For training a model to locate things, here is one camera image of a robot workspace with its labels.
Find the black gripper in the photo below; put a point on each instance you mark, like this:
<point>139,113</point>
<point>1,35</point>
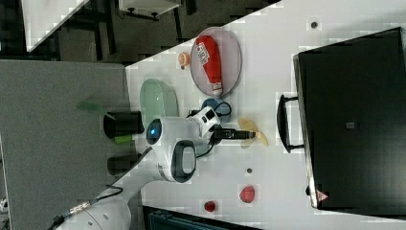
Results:
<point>233,134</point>

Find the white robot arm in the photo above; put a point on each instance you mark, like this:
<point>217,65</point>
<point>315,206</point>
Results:
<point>171,156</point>

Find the blue cup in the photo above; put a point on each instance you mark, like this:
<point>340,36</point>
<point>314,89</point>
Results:
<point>222,109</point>

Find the pink strawberry toy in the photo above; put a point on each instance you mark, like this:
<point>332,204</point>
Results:
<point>247,194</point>

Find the red strawberry toy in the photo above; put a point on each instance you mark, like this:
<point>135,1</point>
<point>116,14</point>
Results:
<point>209,206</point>

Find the grey round plate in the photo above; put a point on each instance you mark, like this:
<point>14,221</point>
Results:
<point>230,61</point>

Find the red plush ketchup bottle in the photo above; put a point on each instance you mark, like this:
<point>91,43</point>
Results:
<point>209,57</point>

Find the green perforated colander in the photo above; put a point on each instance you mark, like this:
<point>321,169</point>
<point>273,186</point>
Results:
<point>157,100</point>

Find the silver black toaster oven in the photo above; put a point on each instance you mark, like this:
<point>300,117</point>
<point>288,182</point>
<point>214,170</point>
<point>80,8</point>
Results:
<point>352,106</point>

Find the orange slice toy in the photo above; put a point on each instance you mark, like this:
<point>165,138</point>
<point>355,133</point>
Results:
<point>184,59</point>

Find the large black container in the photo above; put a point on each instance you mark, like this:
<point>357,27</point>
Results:
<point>122,123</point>

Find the green slotted spatula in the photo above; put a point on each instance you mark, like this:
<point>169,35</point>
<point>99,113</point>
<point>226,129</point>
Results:
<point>91,106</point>

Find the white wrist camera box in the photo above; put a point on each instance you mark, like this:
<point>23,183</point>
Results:
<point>207,119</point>

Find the lime green utensil handle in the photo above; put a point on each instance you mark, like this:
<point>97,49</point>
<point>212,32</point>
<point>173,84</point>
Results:
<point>122,139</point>

